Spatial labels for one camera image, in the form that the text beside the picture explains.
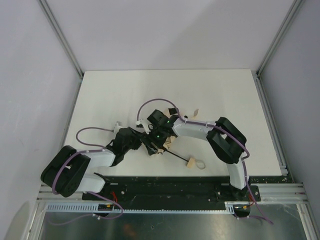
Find beige and black folding umbrella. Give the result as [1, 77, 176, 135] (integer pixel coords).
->
[155, 108, 206, 170]

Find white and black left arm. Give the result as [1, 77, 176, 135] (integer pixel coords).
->
[40, 127, 145, 198]

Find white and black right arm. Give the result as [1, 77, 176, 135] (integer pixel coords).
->
[135, 109, 250, 191]

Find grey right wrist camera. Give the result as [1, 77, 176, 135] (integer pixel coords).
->
[135, 119, 153, 132]

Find grey slotted cable duct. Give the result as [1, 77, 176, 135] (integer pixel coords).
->
[45, 202, 249, 214]

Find left aluminium frame post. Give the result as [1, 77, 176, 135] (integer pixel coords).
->
[37, 0, 84, 79]

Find aluminium frame post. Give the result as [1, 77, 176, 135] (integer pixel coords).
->
[37, 0, 84, 79]
[256, 0, 306, 76]

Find aluminium extrusion bracket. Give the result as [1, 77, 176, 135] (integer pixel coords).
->
[256, 183, 308, 204]

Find right aluminium frame post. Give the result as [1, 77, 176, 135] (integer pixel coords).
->
[256, 0, 306, 76]

